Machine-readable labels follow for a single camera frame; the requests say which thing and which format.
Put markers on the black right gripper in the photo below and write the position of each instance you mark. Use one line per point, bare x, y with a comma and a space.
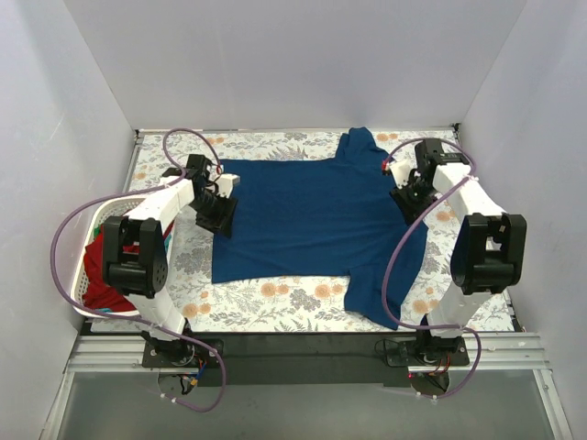
409, 202

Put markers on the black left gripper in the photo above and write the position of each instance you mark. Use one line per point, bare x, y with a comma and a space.
217, 214

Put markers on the dark blue t shirt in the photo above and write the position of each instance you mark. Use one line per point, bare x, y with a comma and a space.
329, 217

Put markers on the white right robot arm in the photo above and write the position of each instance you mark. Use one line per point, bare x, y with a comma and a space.
487, 257

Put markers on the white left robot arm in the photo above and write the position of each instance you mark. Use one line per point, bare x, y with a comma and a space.
135, 259

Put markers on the floral patterned table cloth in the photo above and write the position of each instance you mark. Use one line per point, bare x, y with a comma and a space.
285, 303

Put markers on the teal t shirt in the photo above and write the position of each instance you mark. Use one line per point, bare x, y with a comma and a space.
167, 240

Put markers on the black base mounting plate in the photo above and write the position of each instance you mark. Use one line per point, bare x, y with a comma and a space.
307, 358

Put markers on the red t shirt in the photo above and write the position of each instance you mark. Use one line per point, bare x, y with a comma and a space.
101, 279

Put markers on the white plastic laundry basket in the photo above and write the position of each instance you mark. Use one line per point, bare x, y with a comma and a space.
86, 288

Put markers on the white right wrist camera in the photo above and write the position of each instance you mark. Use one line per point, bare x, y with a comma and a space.
402, 172

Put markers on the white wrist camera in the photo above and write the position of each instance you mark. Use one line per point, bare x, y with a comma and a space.
226, 183
402, 172

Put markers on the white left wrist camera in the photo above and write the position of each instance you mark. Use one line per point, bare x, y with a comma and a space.
226, 183

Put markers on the aluminium frame rail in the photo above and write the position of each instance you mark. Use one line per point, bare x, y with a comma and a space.
124, 353

